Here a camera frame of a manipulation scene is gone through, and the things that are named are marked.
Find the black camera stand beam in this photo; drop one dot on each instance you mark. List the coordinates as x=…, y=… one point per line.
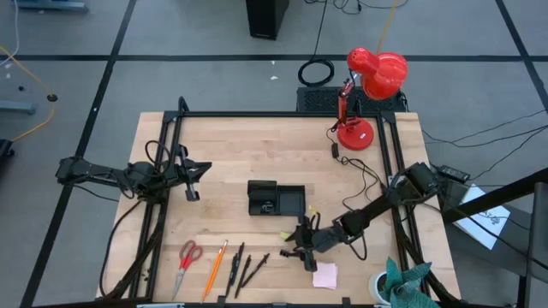
x=496, y=197

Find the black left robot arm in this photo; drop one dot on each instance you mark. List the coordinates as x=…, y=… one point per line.
x=94, y=172

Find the black computer tower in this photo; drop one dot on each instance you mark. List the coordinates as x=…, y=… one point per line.
x=265, y=19

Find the black caster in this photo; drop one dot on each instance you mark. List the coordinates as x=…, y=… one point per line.
x=5, y=147

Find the pink sticky note pad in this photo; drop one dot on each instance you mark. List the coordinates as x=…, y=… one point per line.
x=324, y=276

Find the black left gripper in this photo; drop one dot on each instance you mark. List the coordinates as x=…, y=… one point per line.
x=184, y=171

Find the red desk lamp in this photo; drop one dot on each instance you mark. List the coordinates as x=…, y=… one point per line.
x=381, y=75

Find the grey metal foot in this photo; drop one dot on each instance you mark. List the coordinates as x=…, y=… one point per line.
x=51, y=6
x=17, y=108

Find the black perforated metal case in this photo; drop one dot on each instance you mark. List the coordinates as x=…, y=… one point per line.
x=321, y=100

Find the black pen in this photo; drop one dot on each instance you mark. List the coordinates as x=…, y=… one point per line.
x=232, y=269
x=244, y=269
x=257, y=269
x=240, y=256

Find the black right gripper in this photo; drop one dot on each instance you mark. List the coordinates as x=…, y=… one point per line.
x=327, y=237

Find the white paper sheet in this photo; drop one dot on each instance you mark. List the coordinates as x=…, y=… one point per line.
x=488, y=222

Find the black mesh desk organizer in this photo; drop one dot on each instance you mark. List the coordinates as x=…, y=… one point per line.
x=291, y=201

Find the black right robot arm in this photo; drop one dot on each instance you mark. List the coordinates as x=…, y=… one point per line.
x=385, y=201

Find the yellow highlighter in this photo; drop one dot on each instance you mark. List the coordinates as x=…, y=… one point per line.
x=284, y=235

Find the white plant pot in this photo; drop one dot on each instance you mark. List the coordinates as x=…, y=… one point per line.
x=376, y=286

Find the black power adapter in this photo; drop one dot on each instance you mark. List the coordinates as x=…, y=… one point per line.
x=454, y=173

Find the black round disc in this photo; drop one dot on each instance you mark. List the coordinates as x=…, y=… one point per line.
x=52, y=97

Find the black binder clip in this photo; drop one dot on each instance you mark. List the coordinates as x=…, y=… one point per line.
x=285, y=252

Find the teal cloth in cup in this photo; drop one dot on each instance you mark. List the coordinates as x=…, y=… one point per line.
x=402, y=286

